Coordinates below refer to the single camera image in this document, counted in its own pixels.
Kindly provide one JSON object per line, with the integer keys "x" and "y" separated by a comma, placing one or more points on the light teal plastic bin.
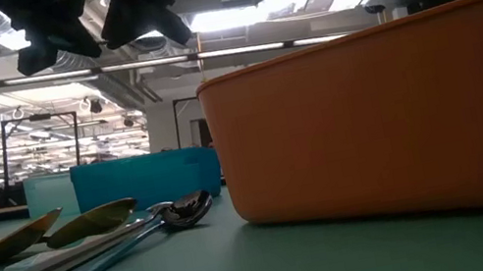
{"x": 50, "y": 196}

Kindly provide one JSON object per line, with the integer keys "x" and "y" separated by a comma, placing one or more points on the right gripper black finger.
{"x": 123, "y": 31}
{"x": 172, "y": 25}

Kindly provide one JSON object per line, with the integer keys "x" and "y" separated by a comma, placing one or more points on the gold spoon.
{"x": 16, "y": 240}
{"x": 92, "y": 221}

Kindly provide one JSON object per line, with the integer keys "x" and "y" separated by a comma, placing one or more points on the black gantry frame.
{"x": 4, "y": 157}

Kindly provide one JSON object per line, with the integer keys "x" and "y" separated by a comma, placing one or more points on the blue plastic bin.
{"x": 144, "y": 180}

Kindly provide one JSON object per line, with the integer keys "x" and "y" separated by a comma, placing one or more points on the orange plastic bin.
{"x": 370, "y": 132}

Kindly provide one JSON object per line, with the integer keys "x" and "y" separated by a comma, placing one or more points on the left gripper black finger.
{"x": 80, "y": 41}
{"x": 35, "y": 54}

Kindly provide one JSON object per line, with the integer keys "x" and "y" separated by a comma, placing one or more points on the long horizontal ceiling rail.
{"x": 231, "y": 51}

